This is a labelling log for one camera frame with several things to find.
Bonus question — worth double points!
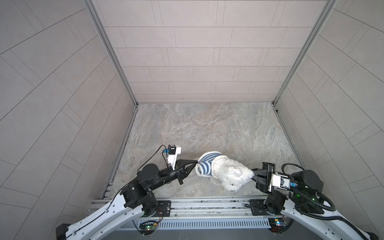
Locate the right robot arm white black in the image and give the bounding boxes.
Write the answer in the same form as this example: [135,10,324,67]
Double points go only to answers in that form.
[249,162,379,240]

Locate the right corner aluminium post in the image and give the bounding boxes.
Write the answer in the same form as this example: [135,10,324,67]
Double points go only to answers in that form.
[272,0,337,108]

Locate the blue white striped sweater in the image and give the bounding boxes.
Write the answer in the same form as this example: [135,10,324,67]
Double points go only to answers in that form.
[195,151,223,178]

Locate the left green circuit board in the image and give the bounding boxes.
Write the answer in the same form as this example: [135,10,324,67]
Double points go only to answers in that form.
[139,220,159,236]

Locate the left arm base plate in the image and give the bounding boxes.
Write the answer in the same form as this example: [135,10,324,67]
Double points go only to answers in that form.
[143,200,172,218]

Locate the white ventilation grille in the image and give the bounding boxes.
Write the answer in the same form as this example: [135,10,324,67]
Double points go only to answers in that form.
[156,218,271,230]

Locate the right green circuit board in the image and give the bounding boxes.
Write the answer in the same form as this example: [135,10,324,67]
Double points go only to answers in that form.
[268,218,286,233]

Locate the green circuit board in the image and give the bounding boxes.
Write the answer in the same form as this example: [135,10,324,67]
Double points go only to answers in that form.
[268,218,286,233]
[139,220,159,236]

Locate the white teddy bear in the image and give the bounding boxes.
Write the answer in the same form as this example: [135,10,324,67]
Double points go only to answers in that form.
[212,156,255,192]

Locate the corner aluminium post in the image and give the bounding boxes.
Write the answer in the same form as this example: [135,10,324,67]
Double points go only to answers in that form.
[272,0,337,108]
[83,0,138,108]

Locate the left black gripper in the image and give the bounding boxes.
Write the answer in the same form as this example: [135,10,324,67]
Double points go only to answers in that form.
[145,161,196,192]

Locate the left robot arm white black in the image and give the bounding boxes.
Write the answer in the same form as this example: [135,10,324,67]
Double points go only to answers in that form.
[56,160,198,240]

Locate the left corner aluminium post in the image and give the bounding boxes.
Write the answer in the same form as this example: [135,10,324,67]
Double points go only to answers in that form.
[83,0,138,108]

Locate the aluminium mounting rail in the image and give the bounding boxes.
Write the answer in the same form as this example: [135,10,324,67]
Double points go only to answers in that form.
[89,196,335,221]

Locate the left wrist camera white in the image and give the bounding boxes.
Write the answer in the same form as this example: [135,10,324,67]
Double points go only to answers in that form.
[164,145,182,170]

